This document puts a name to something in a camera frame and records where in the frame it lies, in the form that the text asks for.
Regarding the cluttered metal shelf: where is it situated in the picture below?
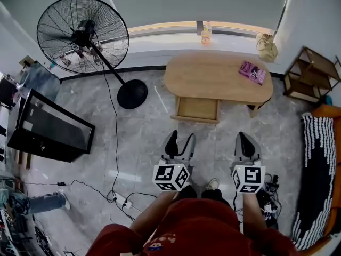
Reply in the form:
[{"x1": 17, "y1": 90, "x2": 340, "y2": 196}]
[{"x1": 0, "y1": 166, "x2": 37, "y2": 256}]

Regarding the person's right forearm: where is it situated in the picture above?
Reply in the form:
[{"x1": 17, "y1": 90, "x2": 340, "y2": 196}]
[{"x1": 240, "y1": 192, "x2": 269, "y2": 233}]

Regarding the black standing fan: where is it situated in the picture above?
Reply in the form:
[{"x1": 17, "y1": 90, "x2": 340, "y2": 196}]
[{"x1": 36, "y1": 0, "x2": 149, "y2": 110}]

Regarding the person's leg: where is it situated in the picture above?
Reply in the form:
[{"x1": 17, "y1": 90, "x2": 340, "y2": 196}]
[
  {"x1": 27, "y1": 192, "x2": 67, "y2": 215},
  {"x1": 178, "y1": 185, "x2": 199, "y2": 201},
  {"x1": 200, "y1": 188, "x2": 231, "y2": 208}
]

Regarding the glass tank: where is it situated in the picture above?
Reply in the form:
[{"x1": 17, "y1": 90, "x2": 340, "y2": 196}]
[{"x1": 19, "y1": 61, "x2": 62, "y2": 102}]

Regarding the beige cloth bag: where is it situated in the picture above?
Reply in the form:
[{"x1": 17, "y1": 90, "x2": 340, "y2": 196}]
[{"x1": 255, "y1": 31, "x2": 279, "y2": 63}]

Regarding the black white striped blanket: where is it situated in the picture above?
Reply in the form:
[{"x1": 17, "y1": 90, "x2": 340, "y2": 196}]
[{"x1": 291, "y1": 113, "x2": 337, "y2": 251}]

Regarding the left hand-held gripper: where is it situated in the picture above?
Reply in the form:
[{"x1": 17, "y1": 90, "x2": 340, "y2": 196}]
[{"x1": 152, "y1": 130, "x2": 197, "y2": 194}]

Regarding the person's right leg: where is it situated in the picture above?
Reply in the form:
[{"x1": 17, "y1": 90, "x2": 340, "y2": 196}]
[{"x1": 200, "y1": 188, "x2": 231, "y2": 208}]

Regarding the wide grey roller blind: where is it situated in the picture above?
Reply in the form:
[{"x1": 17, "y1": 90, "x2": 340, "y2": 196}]
[{"x1": 103, "y1": 0, "x2": 291, "y2": 28}]

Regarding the purple book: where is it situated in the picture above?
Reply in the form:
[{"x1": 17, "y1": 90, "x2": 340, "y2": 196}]
[{"x1": 238, "y1": 60, "x2": 267, "y2": 86}]

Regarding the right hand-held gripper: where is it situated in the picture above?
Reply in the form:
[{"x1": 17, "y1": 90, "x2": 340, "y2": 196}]
[{"x1": 230, "y1": 131, "x2": 266, "y2": 195}]

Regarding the person's left forearm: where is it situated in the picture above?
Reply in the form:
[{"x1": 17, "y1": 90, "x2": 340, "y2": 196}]
[{"x1": 129, "y1": 191, "x2": 180, "y2": 233}]

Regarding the pile of chargers and cables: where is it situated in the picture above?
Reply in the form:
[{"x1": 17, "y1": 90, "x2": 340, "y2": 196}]
[{"x1": 256, "y1": 173, "x2": 281, "y2": 228}]

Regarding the orange drink bottle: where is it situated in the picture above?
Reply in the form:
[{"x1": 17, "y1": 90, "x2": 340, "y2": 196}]
[{"x1": 200, "y1": 20, "x2": 213, "y2": 46}]

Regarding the wooden shelf rack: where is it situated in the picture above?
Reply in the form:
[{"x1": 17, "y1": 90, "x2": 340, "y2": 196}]
[{"x1": 282, "y1": 45, "x2": 341, "y2": 105}]

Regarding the black fan power cable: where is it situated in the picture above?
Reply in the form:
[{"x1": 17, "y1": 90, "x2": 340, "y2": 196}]
[{"x1": 102, "y1": 70, "x2": 120, "y2": 201}]

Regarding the black glass cabinet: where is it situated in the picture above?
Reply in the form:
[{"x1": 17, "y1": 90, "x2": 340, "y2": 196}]
[{"x1": 6, "y1": 87, "x2": 96, "y2": 163}]

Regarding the small cardboard box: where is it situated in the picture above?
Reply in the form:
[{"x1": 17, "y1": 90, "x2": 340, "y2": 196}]
[{"x1": 19, "y1": 55, "x2": 35, "y2": 70}]

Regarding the person's red shirt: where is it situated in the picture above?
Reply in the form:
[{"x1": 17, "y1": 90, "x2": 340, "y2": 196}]
[{"x1": 86, "y1": 198, "x2": 299, "y2": 256}]

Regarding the person's right shoe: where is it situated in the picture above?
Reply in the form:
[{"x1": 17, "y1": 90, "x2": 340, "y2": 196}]
[{"x1": 204, "y1": 178, "x2": 220, "y2": 191}]

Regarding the white power strip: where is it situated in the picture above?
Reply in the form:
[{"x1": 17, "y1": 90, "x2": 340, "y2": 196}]
[{"x1": 112, "y1": 193, "x2": 134, "y2": 210}]

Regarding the orange sofa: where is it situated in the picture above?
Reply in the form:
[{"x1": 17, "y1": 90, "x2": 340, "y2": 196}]
[{"x1": 292, "y1": 103, "x2": 341, "y2": 253}]

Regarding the cluttered side shelf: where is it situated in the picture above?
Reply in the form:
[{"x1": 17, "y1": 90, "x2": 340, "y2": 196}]
[{"x1": 0, "y1": 72, "x2": 22, "y2": 157}]

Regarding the person's shoe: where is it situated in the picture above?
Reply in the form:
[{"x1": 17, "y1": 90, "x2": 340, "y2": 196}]
[
  {"x1": 56, "y1": 191, "x2": 71, "y2": 211},
  {"x1": 204, "y1": 178, "x2": 220, "y2": 191}
]

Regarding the person's left leg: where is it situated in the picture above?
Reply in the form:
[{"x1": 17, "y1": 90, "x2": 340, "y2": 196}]
[{"x1": 178, "y1": 185, "x2": 199, "y2": 201}]

